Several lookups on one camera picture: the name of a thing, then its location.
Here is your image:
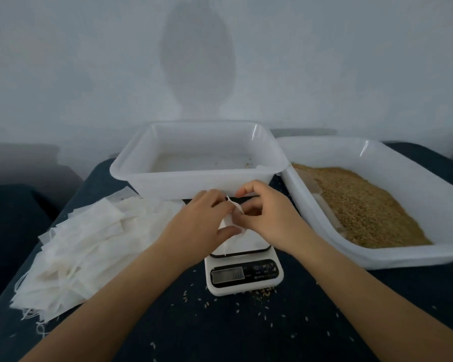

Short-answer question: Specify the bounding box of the white tray of grain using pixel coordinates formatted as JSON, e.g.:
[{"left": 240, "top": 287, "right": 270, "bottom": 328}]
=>
[{"left": 275, "top": 136, "right": 453, "bottom": 270}]

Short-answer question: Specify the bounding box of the dark blue tablecloth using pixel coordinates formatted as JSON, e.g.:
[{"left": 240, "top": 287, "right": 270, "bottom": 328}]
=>
[
  {"left": 0, "top": 141, "right": 453, "bottom": 362},
  {"left": 0, "top": 185, "right": 55, "bottom": 314}
]

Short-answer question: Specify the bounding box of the pile of white bags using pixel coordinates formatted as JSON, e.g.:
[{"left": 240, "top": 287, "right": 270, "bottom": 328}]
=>
[{"left": 10, "top": 188, "right": 186, "bottom": 326}]

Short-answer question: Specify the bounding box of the person's left forearm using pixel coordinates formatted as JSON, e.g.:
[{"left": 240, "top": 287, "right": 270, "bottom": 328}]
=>
[{"left": 21, "top": 252, "right": 197, "bottom": 362}]

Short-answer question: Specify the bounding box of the white mesh bag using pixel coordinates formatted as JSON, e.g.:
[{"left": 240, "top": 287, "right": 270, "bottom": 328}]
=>
[{"left": 219, "top": 196, "right": 247, "bottom": 232}]

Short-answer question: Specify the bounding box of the person's left hand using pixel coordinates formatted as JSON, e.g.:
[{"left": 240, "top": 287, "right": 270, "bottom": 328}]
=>
[{"left": 159, "top": 189, "right": 245, "bottom": 270}]

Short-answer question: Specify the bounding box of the white digital kitchen scale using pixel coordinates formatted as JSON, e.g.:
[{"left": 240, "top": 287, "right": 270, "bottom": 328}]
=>
[{"left": 204, "top": 194, "right": 285, "bottom": 297}]

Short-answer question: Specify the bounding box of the person's right hand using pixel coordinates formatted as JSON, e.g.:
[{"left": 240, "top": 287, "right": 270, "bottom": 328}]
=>
[{"left": 228, "top": 180, "right": 320, "bottom": 258}]

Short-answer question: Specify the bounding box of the clear plastic scoop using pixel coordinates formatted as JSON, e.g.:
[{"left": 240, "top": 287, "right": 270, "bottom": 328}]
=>
[{"left": 306, "top": 171, "right": 350, "bottom": 237}]

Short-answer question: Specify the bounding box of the white plastic tub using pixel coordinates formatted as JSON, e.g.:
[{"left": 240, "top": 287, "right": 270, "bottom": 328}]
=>
[{"left": 109, "top": 120, "right": 290, "bottom": 201}]

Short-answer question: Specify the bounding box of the person's right forearm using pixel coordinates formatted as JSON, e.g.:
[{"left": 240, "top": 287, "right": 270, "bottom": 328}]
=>
[{"left": 294, "top": 233, "right": 453, "bottom": 362}]

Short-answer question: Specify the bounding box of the brown grain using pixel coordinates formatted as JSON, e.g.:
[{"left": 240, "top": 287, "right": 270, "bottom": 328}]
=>
[{"left": 293, "top": 163, "right": 434, "bottom": 249}]

